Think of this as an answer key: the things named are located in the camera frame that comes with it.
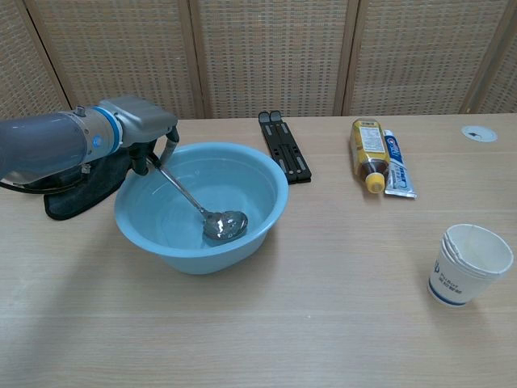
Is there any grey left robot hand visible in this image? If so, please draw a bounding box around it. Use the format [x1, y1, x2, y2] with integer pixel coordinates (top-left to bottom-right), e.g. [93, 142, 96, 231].
[98, 95, 180, 176]

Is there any metal ladle with black handle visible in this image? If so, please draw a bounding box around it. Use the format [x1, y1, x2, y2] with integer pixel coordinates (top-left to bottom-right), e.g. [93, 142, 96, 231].
[145, 156, 249, 247]

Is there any yellow capped tea bottle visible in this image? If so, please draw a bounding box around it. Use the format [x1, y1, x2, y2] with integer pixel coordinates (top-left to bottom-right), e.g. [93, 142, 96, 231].
[349, 117, 392, 195]

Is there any black folding stand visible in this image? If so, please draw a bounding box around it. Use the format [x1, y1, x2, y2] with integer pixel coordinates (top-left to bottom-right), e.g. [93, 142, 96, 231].
[258, 110, 313, 186]

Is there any light blue plastic basin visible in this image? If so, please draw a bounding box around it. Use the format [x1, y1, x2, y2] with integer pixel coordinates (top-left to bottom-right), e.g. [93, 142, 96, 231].
[114, 141, 290, 276]

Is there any white blue toothpaste tube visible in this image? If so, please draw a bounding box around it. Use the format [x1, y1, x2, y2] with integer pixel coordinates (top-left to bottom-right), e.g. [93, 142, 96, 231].
[381, 129, 418, 200]

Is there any white paper cup stack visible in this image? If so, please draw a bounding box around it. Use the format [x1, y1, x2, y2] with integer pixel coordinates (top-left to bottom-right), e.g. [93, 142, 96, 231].
[427, 223, 515, 309]

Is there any black folded cloth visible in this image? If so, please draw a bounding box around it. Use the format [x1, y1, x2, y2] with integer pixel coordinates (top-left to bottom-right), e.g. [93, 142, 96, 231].
[43, 154, 132, 221]

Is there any round grey table grommet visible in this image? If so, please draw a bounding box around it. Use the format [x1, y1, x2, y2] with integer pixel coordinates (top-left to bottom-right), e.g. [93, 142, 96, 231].
[460, 124, 498, 143]

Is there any wooden rattan folding screen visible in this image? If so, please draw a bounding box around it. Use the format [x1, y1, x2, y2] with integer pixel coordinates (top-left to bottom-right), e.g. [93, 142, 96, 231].
[0, 0, 517, 134]

